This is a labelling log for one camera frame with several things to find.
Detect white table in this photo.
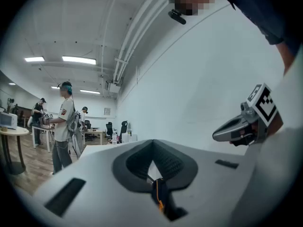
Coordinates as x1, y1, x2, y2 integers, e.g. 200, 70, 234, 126
77, 140, 143, 160

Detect white-legged desk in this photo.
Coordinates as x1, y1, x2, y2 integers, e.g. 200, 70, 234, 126
32, 124, 56, 152

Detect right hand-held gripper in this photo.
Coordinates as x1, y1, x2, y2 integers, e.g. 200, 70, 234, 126
212, 83, 284, 148

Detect white box unit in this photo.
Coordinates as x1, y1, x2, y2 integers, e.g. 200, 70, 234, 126
121, 132, 138, 143

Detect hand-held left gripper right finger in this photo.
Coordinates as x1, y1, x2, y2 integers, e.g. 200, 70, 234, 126
153, 140, 258, 227

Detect person's right forearm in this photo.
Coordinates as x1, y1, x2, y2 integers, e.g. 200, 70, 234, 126
267, 41, 300, 137

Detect navy backpack with orange trim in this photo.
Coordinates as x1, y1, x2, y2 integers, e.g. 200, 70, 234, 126
151, 178, 166, 214

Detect black head-worn camera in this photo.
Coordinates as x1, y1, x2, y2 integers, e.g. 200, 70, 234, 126
168, 9, 187, 25

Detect round wooden pedestal table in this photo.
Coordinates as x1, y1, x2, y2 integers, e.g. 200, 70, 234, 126
0, 126, 29, 176

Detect white ceiling pipes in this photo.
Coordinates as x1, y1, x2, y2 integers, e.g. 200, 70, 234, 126
113, 0, 171, 84

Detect wooden desk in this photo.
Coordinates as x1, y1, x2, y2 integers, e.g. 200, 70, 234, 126
81, 129, 105, 146

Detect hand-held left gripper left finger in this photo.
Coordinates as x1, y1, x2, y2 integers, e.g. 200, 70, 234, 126
33, 140, 166, 227

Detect person's navy shirt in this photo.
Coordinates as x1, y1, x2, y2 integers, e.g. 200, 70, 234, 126
220, 0, 303, 56

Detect white microwave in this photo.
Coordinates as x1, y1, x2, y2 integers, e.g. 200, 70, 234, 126
0, 111, 18, 130

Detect white ceiling-mounted unit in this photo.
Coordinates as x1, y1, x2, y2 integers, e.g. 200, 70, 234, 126
106, 79, 123, 94

